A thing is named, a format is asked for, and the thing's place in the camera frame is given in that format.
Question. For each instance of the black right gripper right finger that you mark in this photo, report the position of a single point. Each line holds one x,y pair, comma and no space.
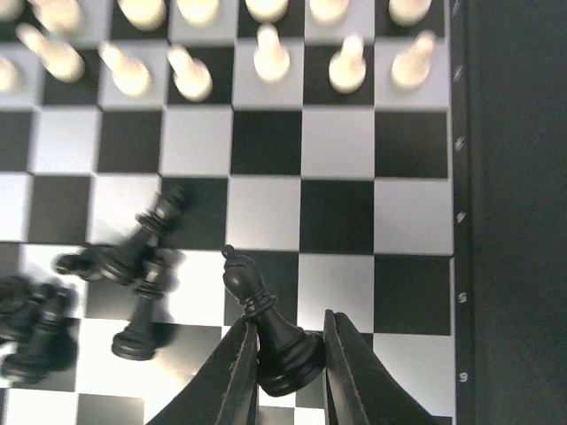
358,389

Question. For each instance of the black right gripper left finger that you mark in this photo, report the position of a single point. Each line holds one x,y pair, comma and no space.
224,390

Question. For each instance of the black bishop piece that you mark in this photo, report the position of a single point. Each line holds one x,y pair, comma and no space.
289,357

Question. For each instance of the black king piece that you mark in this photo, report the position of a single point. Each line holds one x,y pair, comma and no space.
122,263

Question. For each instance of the black pawn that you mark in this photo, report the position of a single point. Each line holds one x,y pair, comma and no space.
84,264

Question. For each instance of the black and white chessboard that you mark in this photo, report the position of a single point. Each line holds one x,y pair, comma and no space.
338,181

